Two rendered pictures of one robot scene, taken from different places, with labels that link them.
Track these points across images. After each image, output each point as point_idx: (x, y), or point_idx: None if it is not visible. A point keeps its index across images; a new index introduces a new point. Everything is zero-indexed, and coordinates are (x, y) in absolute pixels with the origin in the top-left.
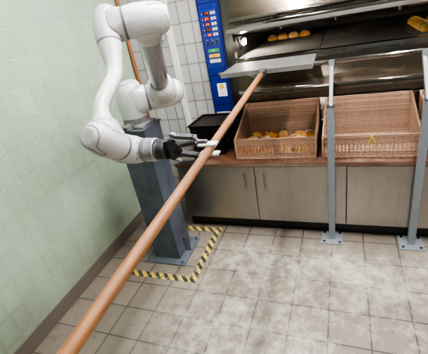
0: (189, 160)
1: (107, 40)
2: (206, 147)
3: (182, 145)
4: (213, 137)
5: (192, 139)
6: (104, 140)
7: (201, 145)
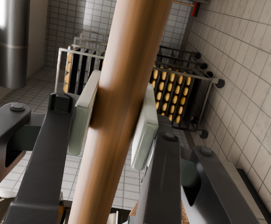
0: (219, 214)
1: None
2: (99, 80)
3: (39, 192)
4: (77, 181)
5: (21, 107)
6: None
7: (81, 96)
